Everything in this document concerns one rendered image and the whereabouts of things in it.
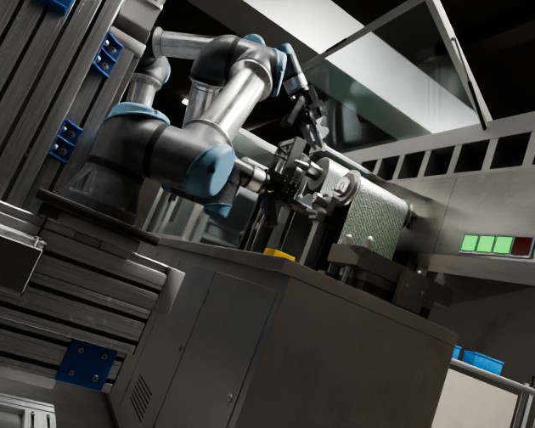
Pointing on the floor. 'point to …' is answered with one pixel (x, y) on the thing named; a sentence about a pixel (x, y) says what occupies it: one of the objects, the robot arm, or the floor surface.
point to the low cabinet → (473, 404)
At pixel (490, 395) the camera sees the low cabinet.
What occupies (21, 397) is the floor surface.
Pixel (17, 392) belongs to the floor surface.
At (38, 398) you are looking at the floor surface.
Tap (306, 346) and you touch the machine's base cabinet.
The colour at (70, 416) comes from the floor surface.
